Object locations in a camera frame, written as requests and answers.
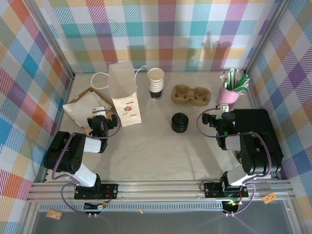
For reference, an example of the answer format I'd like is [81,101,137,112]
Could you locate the napkins in cardboard tray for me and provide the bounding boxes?
[67,87,115,135]

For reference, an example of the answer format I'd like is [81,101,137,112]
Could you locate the white flower-print paper bag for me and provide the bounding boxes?
[91,61,147,127]

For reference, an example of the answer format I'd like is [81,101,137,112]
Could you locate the pink cup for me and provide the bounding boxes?
[217,85,242,110]

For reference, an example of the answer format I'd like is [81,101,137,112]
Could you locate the stack of paper cups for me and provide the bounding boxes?
[147,68,164,100]

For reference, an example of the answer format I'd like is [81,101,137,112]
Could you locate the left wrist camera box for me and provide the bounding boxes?
[93,106,107,117]

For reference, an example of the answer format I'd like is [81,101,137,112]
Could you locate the black case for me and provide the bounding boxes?
[230,109,285,169]

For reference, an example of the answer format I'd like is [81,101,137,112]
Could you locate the small connector board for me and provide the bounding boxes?
[84,201,108,211]
[223,199,241,208]

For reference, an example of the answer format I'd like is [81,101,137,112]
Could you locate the aluminium rail frame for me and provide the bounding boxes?
[26,180,295,203]

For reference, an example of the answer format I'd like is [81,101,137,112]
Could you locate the brown cardboard cup carrier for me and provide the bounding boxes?
[171,84,211,107]

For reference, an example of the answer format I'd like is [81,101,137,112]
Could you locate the stack of black lids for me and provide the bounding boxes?
[171,112,190,134]

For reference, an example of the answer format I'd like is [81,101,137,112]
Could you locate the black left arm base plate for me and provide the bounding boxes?
[74,183,119,200]

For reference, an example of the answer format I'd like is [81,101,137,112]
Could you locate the grey slotted cable duct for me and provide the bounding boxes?
[39,203,226,213]

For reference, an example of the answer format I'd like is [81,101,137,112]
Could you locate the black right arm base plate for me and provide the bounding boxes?
[204,181,249,198]

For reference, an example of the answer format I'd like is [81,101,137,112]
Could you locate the aluminium corner post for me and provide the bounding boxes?
[243,0,292,74]
[31,0,75,78]

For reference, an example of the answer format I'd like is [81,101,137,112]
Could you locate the orange tag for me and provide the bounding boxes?
[46,210,63,220]
[262,193,276,204]

